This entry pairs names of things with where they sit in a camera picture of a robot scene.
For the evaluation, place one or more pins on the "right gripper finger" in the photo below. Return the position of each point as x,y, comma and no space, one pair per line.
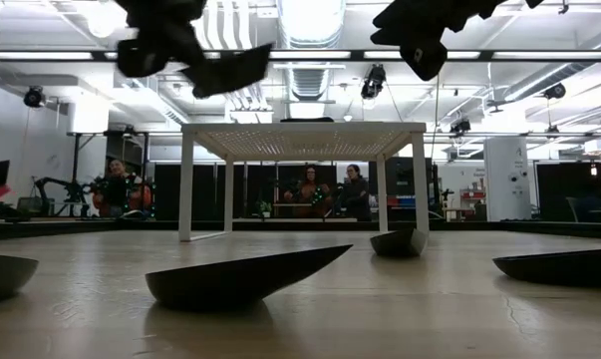
397,20
394,37

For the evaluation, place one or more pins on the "wavy square black plate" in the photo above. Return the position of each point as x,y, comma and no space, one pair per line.
230,70
307,120

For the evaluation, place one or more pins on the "teardrop black plate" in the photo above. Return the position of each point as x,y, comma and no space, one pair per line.
220,286
559,269
397,244
6,274

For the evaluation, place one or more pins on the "black background robot arm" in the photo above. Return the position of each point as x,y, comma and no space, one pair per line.
73,189

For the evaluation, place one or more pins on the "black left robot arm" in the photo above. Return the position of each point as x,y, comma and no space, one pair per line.
165,10

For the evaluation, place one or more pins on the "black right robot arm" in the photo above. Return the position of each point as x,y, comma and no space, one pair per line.
534,3

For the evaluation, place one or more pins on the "black cabinet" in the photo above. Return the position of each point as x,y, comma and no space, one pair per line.
399,177

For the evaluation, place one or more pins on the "person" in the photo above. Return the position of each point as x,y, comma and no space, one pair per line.
310,192
118,192
356,194

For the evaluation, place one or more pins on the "white perforated metal shelf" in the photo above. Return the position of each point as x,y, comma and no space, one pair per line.
305,142

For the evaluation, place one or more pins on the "black partition panel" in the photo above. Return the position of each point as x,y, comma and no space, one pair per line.
559,192
200,192

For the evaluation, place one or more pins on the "white pillar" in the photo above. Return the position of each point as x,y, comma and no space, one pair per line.
507,199

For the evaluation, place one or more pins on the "small green plant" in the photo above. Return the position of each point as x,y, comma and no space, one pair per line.
265,208

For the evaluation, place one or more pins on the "black ceiling camera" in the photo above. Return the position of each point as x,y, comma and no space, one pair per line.
373,82
460,126
555,91
34,97

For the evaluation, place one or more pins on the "white wall box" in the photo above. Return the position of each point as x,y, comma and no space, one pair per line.
88,118

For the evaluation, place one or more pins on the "silver ventilation duct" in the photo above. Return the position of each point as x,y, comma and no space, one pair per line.
310,20

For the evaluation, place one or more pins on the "black aluminium table frame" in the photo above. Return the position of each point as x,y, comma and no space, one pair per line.
81,229

